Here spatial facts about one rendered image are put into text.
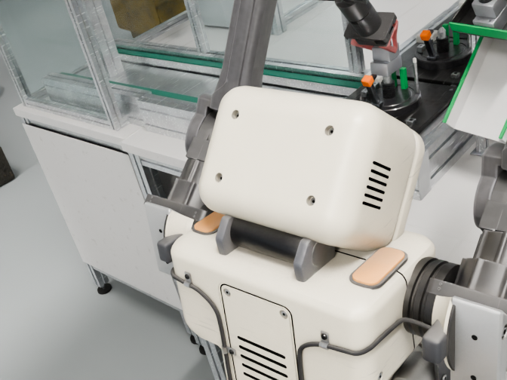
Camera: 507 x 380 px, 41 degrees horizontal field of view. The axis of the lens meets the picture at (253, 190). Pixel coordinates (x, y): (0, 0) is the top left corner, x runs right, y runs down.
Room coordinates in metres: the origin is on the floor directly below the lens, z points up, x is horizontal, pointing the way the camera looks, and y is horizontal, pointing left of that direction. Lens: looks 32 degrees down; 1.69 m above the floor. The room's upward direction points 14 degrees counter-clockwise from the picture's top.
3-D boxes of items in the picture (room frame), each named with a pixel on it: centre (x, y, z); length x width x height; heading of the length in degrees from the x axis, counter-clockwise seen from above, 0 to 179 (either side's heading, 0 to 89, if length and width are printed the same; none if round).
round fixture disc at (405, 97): (1.39, -0.35, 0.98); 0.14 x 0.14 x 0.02
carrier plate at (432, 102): (1.39, -0.35, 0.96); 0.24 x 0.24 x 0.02; 42
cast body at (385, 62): (1.39, -0.36, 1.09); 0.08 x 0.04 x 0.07; 133
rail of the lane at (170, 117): (1.49, -0.06, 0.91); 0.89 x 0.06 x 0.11; 42
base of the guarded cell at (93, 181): (2.49, 0.02, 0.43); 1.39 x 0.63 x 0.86; 132
